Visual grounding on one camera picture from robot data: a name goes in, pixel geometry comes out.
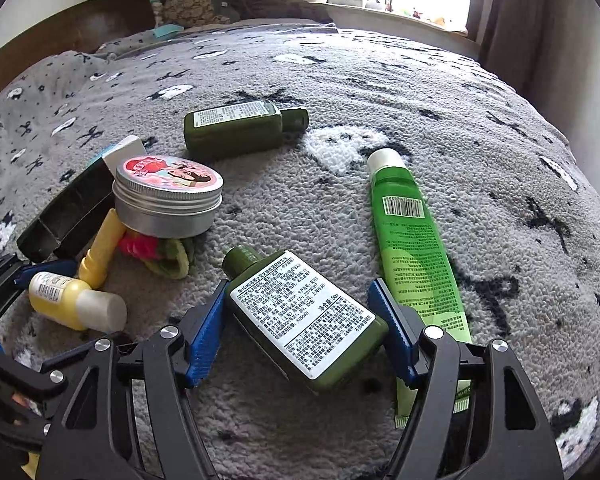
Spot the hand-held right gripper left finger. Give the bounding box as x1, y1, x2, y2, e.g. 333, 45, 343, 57
40, 280, 231, 480

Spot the grey bow-print pillow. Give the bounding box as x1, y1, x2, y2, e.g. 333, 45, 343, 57
0, 50, 111, 171

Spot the yellow nozzle bottle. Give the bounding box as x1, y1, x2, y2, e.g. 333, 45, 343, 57
77, 208, 127, 290

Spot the dark green bottle white label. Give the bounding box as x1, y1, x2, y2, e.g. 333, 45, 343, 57
222, 245, 390, 393
182, 101, 310, 162

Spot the row of windowsill trinkets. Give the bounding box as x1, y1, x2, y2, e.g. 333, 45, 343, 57
330, 0, 461, 28

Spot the teal packet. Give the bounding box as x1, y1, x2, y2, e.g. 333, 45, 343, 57
145, 24, 181, 40

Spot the brown patterned pillow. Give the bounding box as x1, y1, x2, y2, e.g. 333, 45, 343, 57
162, 0, 241, 28

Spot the round tin pink lid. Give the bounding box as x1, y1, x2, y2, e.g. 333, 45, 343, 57
111, 155, 225, 238

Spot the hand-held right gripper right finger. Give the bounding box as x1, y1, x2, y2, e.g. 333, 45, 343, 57
367, 277, 566, 480

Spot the white and teal box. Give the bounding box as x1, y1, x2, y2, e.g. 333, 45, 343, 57
82, 135, 147, 176

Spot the light green squeeze tube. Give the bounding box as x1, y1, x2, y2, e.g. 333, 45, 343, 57
366, 148, 473, 428

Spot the small yellow bottle white cap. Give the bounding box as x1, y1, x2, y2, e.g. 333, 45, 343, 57
28, 271, 128, 333

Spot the dark wooden headboard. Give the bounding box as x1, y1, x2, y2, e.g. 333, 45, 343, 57
0, 0, 156, 111

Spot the black cardboard box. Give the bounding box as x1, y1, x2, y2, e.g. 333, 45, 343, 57
16, 160, 116, 263

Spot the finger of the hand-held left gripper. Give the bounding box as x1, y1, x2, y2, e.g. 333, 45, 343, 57
0, 330, 70, 411
0, 254, 77, 311

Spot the colourful fluffy scrunchie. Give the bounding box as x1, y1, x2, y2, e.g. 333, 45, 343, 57
117, 235, 196, 281

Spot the grey printed blanket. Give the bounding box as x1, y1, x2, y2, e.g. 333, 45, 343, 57
0, 22, 600, 480

